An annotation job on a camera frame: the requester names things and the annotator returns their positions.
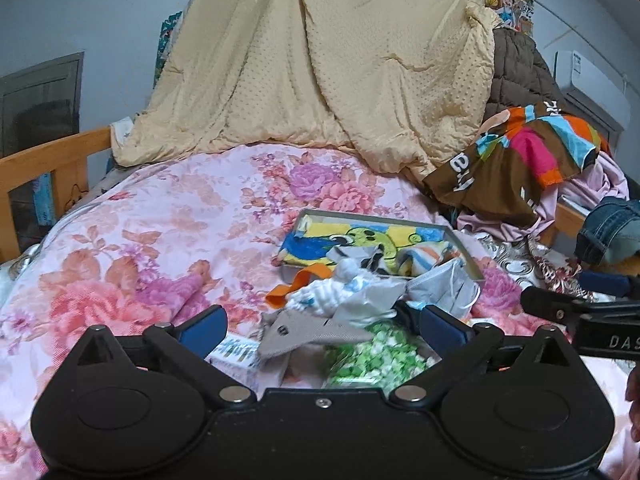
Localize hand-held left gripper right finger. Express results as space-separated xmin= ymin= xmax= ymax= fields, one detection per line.
xmin=392 ymin=302 xmax=573 ymax=408

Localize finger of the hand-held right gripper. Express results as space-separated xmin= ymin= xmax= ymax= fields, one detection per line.
xmin=520 ymin=286 xmax=601 ymax=328
xmin=579 ymin=270 xmax=640 ymax=301

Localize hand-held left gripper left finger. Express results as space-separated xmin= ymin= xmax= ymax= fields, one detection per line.
xmin=75 ymin=304 xmax=252 ymax=408

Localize grey face mask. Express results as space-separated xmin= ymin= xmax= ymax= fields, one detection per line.
xmin=405 ymin=258 xmax=482 ymax=317

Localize grey tray with cartoon cloth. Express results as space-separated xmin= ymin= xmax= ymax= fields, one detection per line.
xmin=277 ymin=208 xmax=485 ymax=281

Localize white knitted sock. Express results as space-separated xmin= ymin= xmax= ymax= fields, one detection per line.
xmin=285 ymin=277 xmax=406 ymax=318

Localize person's right hand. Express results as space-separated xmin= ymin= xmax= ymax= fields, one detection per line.
xmin=625 ymin=366 xmax=640 ymax=442

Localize white medicine box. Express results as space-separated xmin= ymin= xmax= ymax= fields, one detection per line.
xmin=205 ymin=335 xmax=291 ymax=396

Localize blue jeans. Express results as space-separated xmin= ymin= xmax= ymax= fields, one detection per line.
xmin=575 ymin=196 xmax=640 ymax=266

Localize white gold patterned cloth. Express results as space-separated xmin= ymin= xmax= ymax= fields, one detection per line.
xmin=480 ymin=235 xmax=591 ymax=301

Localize jar of green paper stars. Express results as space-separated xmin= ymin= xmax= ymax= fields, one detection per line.
xmin=320 ymin=320 xmax=443 ymax=391

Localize pink floral quilt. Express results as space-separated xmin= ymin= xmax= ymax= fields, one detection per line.
xmin=0 ymin=142 xmax=640 ymax=480

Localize colourful striped brown towel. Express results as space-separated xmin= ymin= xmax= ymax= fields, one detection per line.
xmin=422 ymin=101 xmax=611 ymax=226

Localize white air conditioner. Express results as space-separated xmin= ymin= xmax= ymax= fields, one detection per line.
xmin=552 ymin=49 xmax=632 ymax=136

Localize white pillow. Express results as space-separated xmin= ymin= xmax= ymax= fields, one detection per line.
xmin=111 ymin=117 xmax=135 ymax=153

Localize brown quilted jacket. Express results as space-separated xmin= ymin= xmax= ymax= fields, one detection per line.
xmin=487 ymin=27 xmax=568 ymax=121

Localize beige dotted blanket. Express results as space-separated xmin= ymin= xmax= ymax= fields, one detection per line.
xmin=111 ymin=0 xmax=501 ymax=176

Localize orange strap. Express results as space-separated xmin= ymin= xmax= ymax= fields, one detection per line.
xmin=265 ymin=264 xmax=333 ymax=309

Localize teal wall poster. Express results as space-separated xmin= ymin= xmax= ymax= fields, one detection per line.
xmin=159 ymin=10 xmax=186 ymax=86

